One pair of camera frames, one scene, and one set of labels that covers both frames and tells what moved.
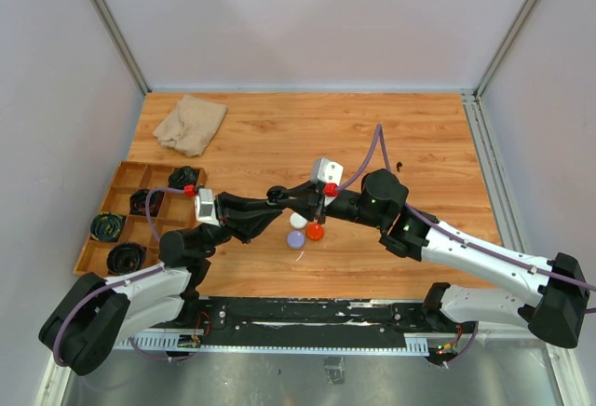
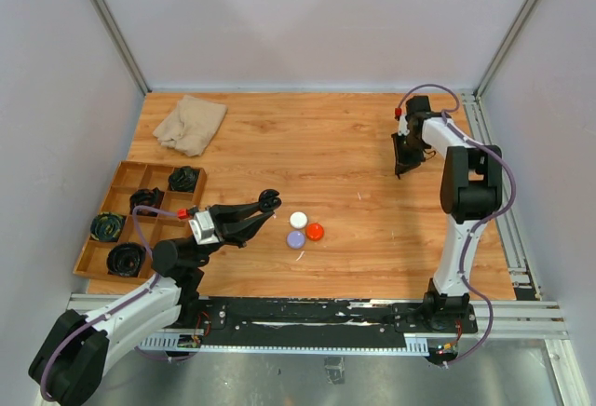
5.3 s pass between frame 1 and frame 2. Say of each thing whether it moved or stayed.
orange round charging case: stayed
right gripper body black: moved
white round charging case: stayed
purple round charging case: stayed
